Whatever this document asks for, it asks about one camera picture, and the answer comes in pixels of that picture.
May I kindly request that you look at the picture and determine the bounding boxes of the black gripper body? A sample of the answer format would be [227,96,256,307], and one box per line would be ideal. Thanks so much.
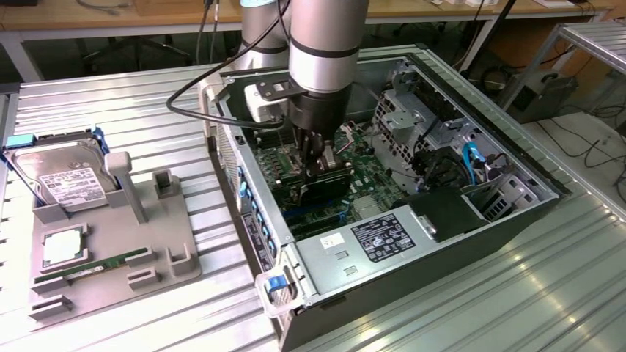
[291,87,351,147]

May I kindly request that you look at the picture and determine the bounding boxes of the black graphics card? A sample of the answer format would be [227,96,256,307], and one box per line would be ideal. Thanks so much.
[269,166,354,210]

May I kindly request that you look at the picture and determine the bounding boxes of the installed black RAM stick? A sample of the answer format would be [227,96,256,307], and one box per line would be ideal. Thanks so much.
[280,161,354,184]

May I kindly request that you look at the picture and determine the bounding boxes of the CPU socket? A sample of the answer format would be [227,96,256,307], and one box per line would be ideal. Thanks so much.
[286,146,306,174]

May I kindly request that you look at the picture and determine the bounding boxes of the green motherboard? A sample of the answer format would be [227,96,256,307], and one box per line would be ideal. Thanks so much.
[252,119,408,243]

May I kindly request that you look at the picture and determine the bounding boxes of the silver chipset heatsink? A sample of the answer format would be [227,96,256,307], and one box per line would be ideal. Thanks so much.
[354,197,388,218]

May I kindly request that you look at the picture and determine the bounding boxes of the blue expansion slot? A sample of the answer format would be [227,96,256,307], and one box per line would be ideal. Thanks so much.
[280,199,339,219]

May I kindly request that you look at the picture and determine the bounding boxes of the metal disk bay cage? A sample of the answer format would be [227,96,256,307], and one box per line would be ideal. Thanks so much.
[370,61,467,186]

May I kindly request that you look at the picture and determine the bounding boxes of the grey power supply unit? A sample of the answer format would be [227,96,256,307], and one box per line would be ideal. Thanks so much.
[295,204,438,298]

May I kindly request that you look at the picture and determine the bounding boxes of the black plastic air shroud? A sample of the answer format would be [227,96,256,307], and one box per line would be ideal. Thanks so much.
[407,190,491,243]

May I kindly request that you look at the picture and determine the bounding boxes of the open grey PC case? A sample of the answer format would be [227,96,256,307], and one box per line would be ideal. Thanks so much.
[196,43,574,351]

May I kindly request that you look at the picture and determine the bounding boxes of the black chair base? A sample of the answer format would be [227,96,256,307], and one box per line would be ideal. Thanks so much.
[81,34,192,71]

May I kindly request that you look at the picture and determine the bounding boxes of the black box on floor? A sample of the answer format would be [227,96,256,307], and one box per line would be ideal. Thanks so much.
[502,72,579,125]

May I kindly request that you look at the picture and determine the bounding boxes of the wooden desk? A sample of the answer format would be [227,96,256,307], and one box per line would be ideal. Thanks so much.
[0,0,613,32]

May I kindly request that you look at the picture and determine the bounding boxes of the grey plastic parts rack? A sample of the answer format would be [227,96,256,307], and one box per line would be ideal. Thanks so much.
[27,150,204,331]

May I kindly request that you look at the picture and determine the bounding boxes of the silver hard disk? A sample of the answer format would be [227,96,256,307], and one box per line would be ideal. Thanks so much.
[4,136,123,213]

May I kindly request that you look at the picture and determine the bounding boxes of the green RAM stick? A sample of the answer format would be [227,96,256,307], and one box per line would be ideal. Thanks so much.
[36,249,151,282]

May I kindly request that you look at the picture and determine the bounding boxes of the silver CPU chip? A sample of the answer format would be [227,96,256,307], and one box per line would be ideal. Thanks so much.
[41,230,85,268]

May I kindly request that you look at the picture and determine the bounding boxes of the blue disk carrier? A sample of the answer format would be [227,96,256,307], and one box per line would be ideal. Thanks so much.
[0,124,109,173]

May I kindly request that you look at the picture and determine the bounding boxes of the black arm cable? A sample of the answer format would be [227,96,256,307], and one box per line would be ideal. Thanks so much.
[165,0,296,130]

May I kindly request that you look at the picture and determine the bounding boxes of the blue SATA wire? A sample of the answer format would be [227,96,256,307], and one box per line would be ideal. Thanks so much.
[460,142,488,188]

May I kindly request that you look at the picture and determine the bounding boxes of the hanging grey cable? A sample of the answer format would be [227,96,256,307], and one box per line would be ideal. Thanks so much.
[195,0,219,65]

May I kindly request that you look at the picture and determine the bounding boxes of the aluminium frame table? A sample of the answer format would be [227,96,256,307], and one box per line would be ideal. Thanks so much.
[531,23,626,93]

